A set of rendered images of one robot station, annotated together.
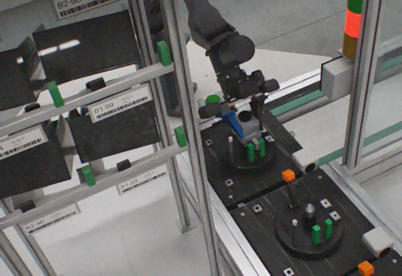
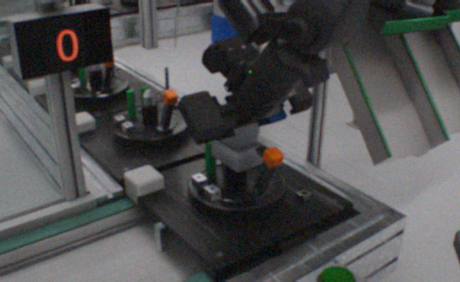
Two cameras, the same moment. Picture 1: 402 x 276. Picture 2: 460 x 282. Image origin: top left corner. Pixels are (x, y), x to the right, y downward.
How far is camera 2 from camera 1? 1.55 m
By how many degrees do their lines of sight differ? 108
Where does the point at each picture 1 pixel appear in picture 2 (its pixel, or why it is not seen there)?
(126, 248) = (367, 178)
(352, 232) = (102, 132)
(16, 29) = not seen: outside the picture
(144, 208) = not seen: hidden behind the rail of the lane
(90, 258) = (400, 168)
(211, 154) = (293, 187)
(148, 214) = not seen: hidden behind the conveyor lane
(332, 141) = (86, 264)
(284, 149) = (175, 197)
